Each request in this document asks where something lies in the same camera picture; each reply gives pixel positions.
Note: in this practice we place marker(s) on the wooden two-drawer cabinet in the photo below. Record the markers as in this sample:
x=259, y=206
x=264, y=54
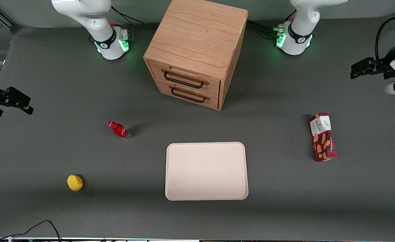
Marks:
x=197, y=43

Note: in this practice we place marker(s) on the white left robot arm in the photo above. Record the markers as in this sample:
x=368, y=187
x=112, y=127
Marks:
x=296, y=37

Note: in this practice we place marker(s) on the red drink bottle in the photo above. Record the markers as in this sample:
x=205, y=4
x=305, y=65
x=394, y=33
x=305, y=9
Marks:
x=119, y=130

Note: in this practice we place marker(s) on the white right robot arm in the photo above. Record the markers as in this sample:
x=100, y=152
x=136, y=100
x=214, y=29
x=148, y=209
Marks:
x=100, y=30

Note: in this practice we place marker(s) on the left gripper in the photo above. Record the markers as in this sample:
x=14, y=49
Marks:
x=383, y=64

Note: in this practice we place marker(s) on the yellow round sponge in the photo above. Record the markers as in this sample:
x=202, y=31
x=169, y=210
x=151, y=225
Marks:
x=74, y=182

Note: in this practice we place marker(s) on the white rectangular tray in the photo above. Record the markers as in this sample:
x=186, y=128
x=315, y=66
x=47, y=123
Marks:
x=206, y=171

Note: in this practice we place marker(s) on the red cookie box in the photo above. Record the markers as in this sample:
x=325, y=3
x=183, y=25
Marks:
x=322, y=137

